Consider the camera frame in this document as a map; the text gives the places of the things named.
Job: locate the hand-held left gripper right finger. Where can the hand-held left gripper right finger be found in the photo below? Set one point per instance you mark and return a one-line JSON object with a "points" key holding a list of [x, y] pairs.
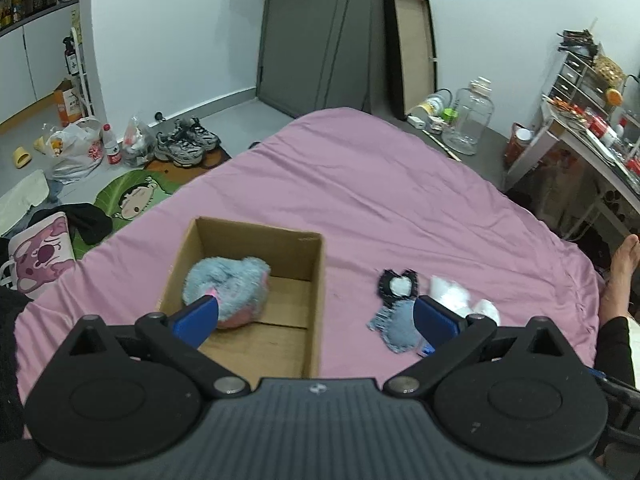
{"points": [[432, 322]]}

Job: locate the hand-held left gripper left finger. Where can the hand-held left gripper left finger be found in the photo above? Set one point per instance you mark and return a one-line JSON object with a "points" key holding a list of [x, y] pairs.
{"points": [[200, 317]]}

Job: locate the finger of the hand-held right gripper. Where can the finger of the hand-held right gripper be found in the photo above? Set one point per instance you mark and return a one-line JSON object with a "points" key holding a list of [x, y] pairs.
{"points": [[622, 391]]}

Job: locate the blue white printed cloth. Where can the blue white printed cloth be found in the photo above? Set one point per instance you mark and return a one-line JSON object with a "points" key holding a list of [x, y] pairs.
{"points": [[425, 350]]}

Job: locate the clear bag of white filling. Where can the clear bag of white filling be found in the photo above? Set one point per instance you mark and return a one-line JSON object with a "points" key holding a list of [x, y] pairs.
{"points": [[455, 294]]}

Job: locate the brown cardboard box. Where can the brown cardboard box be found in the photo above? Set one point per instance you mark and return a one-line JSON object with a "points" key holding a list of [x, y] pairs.
{"points": [[280, 345]]}

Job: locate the person's bare foot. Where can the person's bare foot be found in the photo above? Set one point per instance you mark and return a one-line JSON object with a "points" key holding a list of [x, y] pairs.
{"points": [[620, 275]]}

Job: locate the pink bed sheet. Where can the pink bed sheet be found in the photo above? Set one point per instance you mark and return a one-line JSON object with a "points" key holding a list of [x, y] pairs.
{"points": [[375, 200]]}

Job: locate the green cartoon rug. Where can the green cartoon rug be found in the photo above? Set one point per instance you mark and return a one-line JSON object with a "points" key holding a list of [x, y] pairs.
{"points": [[130, 200]]}

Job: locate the black cloth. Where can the black cloth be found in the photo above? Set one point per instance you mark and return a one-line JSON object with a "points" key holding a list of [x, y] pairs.
{"points": [[90, 222]]}

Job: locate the grey running shoe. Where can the grey running shoe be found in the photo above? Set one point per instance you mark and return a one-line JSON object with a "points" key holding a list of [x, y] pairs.
{"points": [[202, 135], [175, 150]]}

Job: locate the pink cartoon tote bag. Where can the pink cartoon tote bag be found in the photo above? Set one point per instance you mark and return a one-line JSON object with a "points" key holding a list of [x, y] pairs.
{"points": [[42, 255]]}

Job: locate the wooden stick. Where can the wooden stick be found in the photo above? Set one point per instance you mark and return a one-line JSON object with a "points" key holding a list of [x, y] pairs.
{"points": [[442, 146]]}

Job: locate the clear plastic trash bag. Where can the clear plastic trash bag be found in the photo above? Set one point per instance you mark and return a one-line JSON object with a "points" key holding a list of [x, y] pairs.
{"points": [[137, 142]]}

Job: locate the red label water bottle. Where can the red label water bottle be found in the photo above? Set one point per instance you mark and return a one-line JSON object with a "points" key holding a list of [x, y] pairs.
{"points": [[112, 147]]}

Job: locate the person's left leg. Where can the person's left leg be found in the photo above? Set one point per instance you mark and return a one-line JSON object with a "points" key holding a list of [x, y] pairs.
{"points": [[10, 360]]}

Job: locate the white charger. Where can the white charger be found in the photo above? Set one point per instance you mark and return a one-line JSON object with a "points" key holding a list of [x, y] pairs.
{"points": [[416, 121]]}

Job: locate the large clear water jug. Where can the large clear water jug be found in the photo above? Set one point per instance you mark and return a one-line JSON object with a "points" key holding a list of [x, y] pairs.
{"points": [[467, 120]]}

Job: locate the white red print plastic bag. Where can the white red print plastic bag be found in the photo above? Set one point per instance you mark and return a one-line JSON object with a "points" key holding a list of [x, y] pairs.
{"points": [[75, 152]]}

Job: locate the small green container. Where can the small green container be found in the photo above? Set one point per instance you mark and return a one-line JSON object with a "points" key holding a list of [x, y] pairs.
{"points": [[449, 115]]}

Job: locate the yellow white canister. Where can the yellow white canister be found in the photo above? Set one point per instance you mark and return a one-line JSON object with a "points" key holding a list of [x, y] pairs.
{"points": [[427, 106]]}

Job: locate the white desk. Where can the white desk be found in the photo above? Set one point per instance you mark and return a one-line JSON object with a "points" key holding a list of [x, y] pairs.
{"points": [[575, 142]]}

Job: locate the yellow slipper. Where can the yellow slipper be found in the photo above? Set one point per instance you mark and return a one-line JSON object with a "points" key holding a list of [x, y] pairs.
{"points": [[21, 156]]}

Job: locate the orange cardboard box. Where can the orange cardboard box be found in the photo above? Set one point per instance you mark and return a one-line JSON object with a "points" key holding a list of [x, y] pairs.
{"points": [[67, 102]]}

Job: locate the red white can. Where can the red white can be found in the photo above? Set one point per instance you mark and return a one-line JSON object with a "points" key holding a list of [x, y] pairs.
{"points": [[601, 129]]}

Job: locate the black framed cardboard tray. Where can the black framed cardboard tray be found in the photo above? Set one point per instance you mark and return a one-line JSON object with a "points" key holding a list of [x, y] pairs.
{"points": [[412, 50]]}

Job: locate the clear drawer organizer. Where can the clear drawer organizer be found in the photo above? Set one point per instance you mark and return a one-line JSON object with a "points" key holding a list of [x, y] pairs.
{"points": [[575, 80]]}

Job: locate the orange round toy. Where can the orange round toy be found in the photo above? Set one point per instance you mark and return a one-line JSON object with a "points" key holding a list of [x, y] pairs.
{"points": [[613, 96]]}

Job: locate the grey door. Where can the grey door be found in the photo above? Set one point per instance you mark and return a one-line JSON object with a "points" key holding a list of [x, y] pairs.
{"points": [[310, 35]]}

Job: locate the white kitchen cabinet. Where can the white kitchen cabinet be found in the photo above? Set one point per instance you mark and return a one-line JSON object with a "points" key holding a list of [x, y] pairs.
{"points": [[35, 60]]}

